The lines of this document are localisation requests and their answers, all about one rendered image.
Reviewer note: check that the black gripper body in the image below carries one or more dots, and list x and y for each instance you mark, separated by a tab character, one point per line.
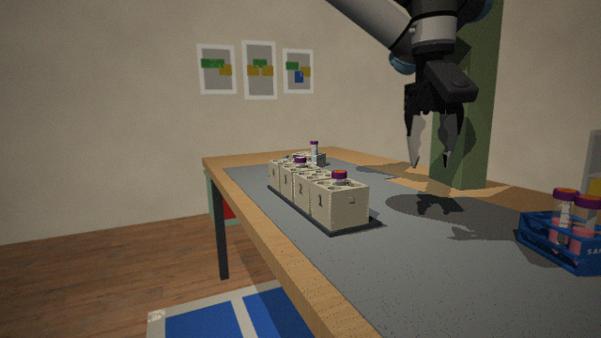
427	98

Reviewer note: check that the grey bench mat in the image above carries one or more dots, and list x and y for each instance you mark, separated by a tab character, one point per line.
436	267

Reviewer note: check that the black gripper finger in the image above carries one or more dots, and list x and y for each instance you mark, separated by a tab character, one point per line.
450	127
415	125

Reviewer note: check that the blue tube rack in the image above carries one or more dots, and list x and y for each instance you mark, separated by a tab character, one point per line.
589	258

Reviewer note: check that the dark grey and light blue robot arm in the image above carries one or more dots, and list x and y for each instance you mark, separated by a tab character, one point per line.
393	29

